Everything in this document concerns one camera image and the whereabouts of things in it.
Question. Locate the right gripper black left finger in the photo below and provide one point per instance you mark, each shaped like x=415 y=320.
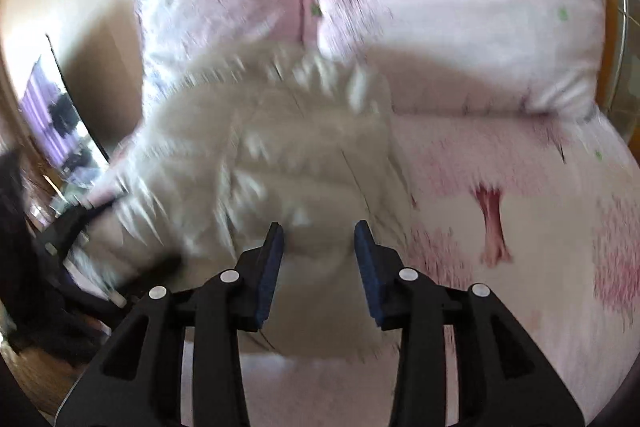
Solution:
x=180 y=347

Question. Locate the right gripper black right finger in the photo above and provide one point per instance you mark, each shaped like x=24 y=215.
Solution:
x=458 y=347

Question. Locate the beige puffer jacket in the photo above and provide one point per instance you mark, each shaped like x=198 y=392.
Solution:
x=245 y=137

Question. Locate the pink tree print bedsheet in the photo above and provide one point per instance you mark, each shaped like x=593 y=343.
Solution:
x=545 y=212

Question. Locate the dark framed window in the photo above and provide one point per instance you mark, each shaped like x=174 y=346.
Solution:
x=56 y=125

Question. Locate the white lavender print pillow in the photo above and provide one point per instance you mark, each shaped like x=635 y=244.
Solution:
x=173 y=32

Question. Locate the pink floral pillow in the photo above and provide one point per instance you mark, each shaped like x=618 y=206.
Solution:
x=480 y=56

